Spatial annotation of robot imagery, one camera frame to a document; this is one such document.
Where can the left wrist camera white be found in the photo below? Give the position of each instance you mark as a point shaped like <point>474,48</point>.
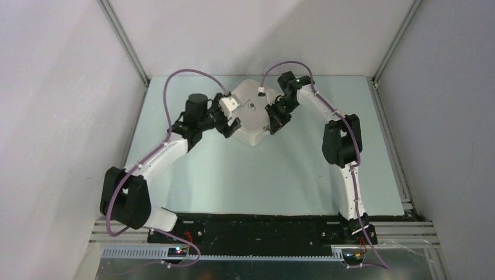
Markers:
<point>228,105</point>

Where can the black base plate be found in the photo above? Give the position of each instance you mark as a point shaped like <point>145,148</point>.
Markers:
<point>243,235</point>

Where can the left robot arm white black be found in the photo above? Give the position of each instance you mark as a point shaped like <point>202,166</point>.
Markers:
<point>125,194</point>

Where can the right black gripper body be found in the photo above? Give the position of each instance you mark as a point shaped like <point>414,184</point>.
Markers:
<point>281,111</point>

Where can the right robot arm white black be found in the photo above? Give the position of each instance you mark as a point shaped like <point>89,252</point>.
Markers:
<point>342,141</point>

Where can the aluminium frame rail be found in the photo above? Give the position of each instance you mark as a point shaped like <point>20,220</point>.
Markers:
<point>410,231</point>

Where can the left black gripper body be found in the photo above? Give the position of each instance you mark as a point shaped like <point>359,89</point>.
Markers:
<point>215,118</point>

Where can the white medicine kit case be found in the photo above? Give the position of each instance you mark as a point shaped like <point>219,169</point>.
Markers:
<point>254,119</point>

